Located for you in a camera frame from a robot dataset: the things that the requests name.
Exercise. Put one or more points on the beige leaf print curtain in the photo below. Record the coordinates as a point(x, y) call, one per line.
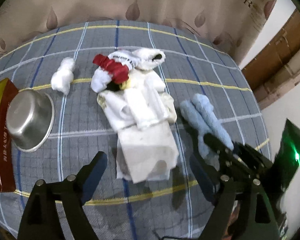
point(232, 25)

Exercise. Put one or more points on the stainless steel bowl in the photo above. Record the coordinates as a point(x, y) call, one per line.
point(29, 119)

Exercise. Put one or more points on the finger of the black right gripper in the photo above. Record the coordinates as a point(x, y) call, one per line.
point(216, 146)

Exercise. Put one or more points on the white yellow-edged towel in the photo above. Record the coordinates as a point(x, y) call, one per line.
point(140, 63)

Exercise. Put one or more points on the gold red tin tray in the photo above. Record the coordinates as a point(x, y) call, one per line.
point(7, 92)

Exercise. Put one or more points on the light blue fluffy towel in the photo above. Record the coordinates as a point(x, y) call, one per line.
point(198, 112)

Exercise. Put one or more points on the grey plaid tablecloth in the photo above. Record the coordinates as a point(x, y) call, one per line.
point(120, 209)

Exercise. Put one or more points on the red white fabric pouch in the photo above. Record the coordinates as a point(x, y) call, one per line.
point(113, 70)

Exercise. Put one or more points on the white printed cloth bag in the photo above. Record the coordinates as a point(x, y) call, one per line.
point(147, 155)

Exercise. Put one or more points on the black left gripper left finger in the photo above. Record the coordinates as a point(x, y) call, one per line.
point(40, 218)

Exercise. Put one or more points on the brown wooden door frame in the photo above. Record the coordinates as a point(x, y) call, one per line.
point(276, 68)

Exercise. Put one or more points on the small white fluffy cloth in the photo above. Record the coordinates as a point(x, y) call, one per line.
point(61, 80)

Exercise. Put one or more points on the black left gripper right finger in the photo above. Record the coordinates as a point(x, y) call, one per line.
point(241, 208)

